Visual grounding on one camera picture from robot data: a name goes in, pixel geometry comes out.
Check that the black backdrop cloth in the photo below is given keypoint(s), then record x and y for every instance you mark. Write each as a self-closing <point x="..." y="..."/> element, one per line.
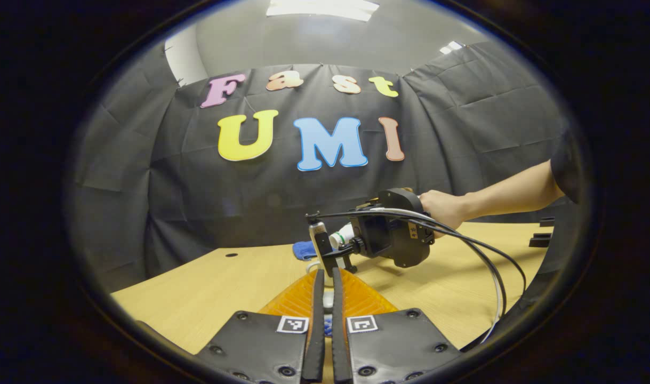
<point x="197" y="202"/>

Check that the white teacup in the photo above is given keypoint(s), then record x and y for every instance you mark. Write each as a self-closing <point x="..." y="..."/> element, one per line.
<point x="313" y="265"/>

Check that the person's dark shirt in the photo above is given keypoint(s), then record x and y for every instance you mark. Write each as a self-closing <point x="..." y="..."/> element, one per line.
<point x="567" y="165"/>

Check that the large ceiling light panel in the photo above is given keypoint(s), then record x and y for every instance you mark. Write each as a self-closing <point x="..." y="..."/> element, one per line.
<point x="322" y="8"/>

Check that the small ceiling light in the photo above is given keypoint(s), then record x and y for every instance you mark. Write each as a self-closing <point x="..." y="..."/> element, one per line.
<point x="451" y="47"/>

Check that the blue towel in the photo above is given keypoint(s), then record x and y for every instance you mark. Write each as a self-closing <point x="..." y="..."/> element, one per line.
<point x="303" y="249"/>

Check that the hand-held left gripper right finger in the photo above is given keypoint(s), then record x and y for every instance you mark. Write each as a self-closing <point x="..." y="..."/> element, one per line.
<point x="339" y="330"/>

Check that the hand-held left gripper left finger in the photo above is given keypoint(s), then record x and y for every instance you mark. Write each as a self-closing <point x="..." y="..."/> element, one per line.
<point x="315" y="330"/>

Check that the small black block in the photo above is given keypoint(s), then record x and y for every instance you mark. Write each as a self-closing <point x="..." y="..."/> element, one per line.
<point x="540" y="240"/>
<point x="547" y="222"/>

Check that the white water bottle green label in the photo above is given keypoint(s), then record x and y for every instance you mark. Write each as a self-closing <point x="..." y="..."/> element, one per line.
<point x="343" y="234"/>

